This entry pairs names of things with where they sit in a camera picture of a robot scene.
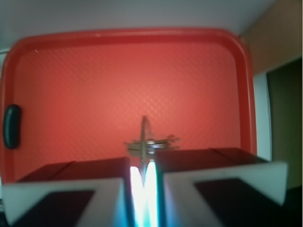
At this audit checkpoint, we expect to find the red plastic tray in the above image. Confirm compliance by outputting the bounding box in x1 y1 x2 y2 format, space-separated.
0 28 256 183

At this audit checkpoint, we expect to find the black curved clip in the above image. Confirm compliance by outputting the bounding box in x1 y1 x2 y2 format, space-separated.
3 104 21 149

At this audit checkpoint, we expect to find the silver key bunch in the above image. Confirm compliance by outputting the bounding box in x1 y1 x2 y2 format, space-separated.
124 115 181 182

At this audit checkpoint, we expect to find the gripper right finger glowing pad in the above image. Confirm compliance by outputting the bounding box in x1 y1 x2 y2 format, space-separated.
154 148 288 227

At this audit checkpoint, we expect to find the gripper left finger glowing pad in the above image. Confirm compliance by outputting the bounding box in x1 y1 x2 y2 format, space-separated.
2 157 136 227

